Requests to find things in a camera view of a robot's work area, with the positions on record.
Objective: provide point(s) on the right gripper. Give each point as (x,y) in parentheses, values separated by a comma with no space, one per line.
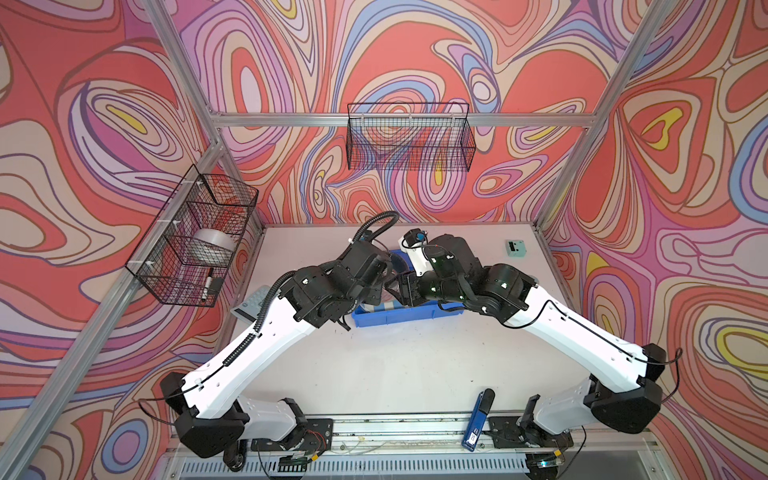
(407,282)

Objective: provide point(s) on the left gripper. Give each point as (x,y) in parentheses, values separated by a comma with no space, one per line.
(377,290)

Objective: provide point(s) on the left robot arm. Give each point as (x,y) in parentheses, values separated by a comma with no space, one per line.
(213,415)

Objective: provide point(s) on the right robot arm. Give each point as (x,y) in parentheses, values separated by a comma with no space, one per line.
(621,391)

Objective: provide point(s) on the blue plastic bin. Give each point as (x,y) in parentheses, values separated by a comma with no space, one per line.
(364,316)

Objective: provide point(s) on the small mint timer box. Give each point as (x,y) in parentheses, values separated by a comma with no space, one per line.
(516,248)

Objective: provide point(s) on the mint calculator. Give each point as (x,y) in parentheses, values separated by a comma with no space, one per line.
(249,309)

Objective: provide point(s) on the black marker in basket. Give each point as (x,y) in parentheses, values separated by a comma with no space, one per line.
(207,284)

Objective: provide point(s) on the white tape roll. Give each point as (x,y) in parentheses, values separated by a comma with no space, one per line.
(212,247)

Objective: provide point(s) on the blue black handheld tool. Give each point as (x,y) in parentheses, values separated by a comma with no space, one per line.
(477,419)

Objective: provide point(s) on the black device at base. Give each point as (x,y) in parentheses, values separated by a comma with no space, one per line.
(235,455)

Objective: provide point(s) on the back wire basket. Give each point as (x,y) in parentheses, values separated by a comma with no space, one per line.
(409,136)

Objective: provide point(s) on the wire basket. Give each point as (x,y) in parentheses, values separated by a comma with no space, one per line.
(185,257)
(409,136)

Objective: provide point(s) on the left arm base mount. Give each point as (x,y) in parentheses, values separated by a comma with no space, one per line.
(311,436)

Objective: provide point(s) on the left wire basket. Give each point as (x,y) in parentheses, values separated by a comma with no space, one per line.
(185,257)

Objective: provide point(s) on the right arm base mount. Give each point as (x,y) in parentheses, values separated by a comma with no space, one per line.
(516,429)

